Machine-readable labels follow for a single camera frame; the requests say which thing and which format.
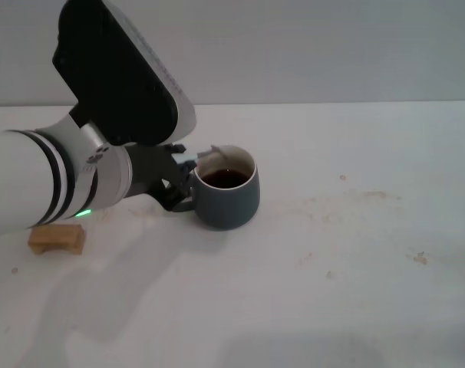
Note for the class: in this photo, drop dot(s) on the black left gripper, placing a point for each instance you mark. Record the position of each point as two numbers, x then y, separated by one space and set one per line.
150 168

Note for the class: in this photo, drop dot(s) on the grey ceramic coffee cup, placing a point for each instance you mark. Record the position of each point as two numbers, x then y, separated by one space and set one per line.
228 203

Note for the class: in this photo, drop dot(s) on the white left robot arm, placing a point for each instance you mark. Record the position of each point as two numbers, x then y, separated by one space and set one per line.
33 176

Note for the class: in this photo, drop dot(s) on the light notched wooden block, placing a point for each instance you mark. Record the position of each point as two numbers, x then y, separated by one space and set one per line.
58 235

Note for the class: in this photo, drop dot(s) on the black white wrist camera box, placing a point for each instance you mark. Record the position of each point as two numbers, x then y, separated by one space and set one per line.
125 76

